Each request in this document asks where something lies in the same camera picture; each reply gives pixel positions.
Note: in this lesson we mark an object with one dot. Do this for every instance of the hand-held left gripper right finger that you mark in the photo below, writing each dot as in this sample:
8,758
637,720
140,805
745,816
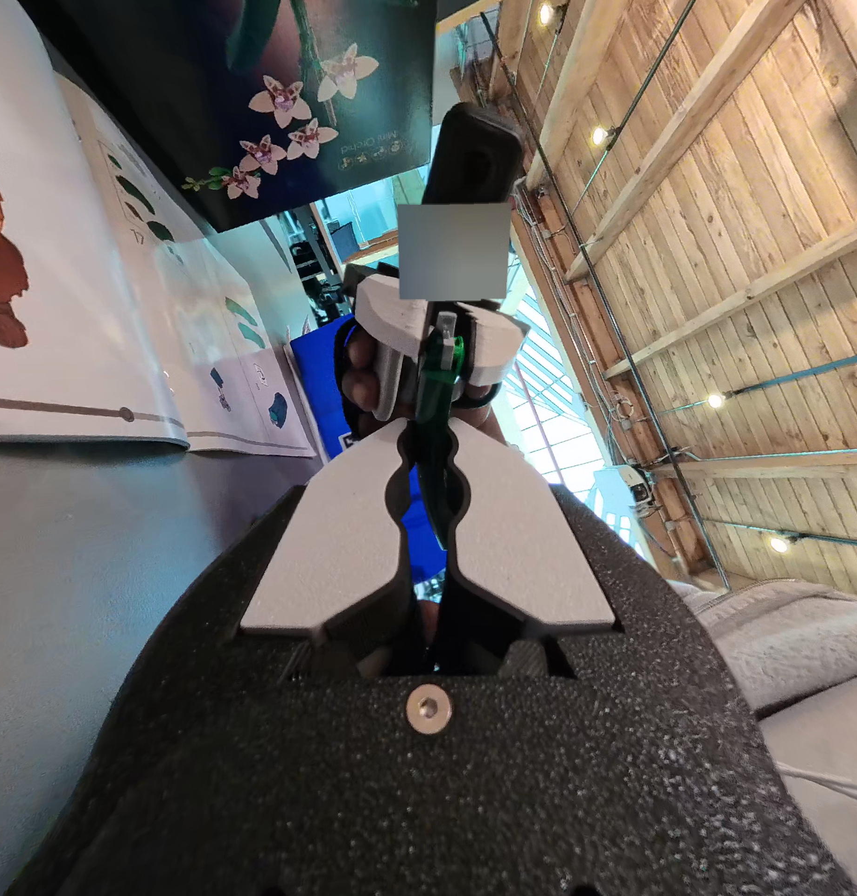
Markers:
526,546

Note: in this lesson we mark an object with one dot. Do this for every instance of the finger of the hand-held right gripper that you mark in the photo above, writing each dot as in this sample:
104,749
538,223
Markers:
495,343
397,322

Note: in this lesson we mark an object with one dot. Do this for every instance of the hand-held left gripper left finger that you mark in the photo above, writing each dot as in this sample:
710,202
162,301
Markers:
330,546

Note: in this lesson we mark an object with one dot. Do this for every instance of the blue plastic bin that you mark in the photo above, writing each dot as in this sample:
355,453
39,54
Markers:
320,392

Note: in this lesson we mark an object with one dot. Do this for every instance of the ceiling spot light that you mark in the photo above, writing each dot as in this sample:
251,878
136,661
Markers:
598,135
778,543
715,400
545,12

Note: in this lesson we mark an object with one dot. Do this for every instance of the dark orchid picture box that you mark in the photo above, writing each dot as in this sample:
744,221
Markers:
190,91

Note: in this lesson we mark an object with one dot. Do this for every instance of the building instruction booklet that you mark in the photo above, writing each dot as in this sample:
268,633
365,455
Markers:
71,280

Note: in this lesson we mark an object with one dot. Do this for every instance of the white security camera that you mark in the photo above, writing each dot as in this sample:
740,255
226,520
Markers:
638,486

